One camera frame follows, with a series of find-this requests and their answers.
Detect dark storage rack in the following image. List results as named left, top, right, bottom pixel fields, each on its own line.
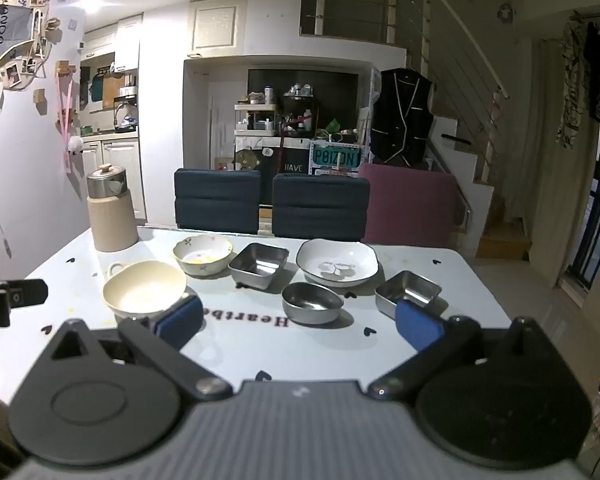
left=280, top=94, right=321, bottom=148

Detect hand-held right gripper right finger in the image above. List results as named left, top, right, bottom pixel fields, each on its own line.
left=367, top=300, right=548, bottom=402

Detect patterned hanging cloth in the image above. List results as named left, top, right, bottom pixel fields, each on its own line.
left=557, top=10, right=600, bottom=150

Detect dark balcony door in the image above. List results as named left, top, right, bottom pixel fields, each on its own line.
left=560, top=125, right=600, bottom=291

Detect beige thermos jug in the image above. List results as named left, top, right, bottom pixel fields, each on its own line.
left=86, top=163, right=140, bottom=253

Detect pink ribbon with white pompom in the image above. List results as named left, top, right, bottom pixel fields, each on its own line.
left=55, top=60, right=84, bottom=175

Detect white kitchen cabinets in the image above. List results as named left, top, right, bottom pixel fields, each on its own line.
left=79, top=135, right=147, bottom=221
left=81, top=14, right=143, bottom=75

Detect staircase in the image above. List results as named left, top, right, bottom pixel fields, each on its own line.
left=425, top=112, right=536, bottom=261

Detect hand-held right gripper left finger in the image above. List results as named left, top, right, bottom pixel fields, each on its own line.
left=42, top=294, right=234, bottom=402

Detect white overhead cabinet door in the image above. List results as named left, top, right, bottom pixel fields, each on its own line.
left=189, top=0, right=249, bottom=57

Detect square steel container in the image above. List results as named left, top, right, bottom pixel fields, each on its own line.
left=375, top=270, right=442, bottom=318

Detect cream bowl with handles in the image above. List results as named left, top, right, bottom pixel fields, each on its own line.
left=102, top=260, right=188, bottom=318

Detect navy dining chair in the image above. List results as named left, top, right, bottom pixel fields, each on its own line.
left=174, top=168, right=262, bottom=236
left=271, top=173, right=371, bottom=242

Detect oval steel bowl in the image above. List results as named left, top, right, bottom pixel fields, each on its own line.
left=281, top=281, right=345, bottom=327

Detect white lower kitchen cabinets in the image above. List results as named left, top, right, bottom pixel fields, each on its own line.
left=79, top=135, right=147, bottom=221

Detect beige curtain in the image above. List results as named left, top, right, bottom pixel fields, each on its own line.
left=527, top=37, right=600, bottom=273

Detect teal plate sign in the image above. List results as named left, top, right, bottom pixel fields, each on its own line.
left=309, top=141, right=363, bottom=177

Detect white upper kitchen cabinets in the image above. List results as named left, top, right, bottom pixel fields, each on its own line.
left=81, top=14, right=143, bottom=75

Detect floral ceramic bowl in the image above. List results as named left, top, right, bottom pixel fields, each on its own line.
left=173, top=234, right=234, bottom=278

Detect rectangular steel container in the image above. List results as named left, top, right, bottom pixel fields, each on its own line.
left=228, top=242, right=291, bottom=291

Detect white shelf cart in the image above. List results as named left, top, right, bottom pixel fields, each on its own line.
left=233, top=102, right=283, bottom=176

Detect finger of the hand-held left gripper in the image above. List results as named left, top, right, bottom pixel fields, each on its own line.
left=0, top=279, right=49, bottom=328

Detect stair railing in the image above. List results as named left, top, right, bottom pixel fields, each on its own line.
left=298, top=0, right=511, bottom=196

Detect white plate with dark rim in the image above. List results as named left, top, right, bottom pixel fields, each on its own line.
left=296, top=238, right=381, bottom=288

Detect black vest with white trim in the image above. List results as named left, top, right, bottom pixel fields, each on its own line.
left=369, top=66, right=435, bottom=168

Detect wall photo display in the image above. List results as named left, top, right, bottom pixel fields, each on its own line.
left=0, top=0, right=63, bottom=111

